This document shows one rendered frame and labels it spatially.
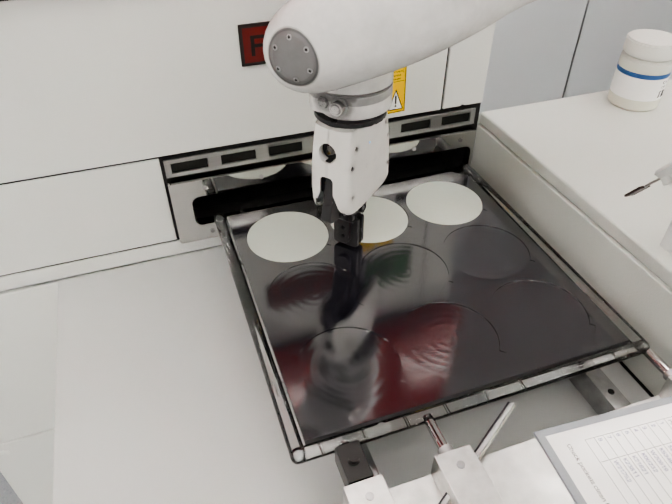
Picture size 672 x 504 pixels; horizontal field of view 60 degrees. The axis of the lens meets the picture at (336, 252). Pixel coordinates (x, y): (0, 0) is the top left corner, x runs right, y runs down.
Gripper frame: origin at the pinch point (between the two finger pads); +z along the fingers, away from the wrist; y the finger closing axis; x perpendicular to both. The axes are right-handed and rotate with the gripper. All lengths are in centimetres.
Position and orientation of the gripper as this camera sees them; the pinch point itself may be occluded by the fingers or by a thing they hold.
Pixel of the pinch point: (348, 227)
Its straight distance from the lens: 68.9
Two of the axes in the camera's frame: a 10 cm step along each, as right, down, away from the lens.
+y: 4.9, -5.6, 6.7
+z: 0.0, 7.7, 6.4
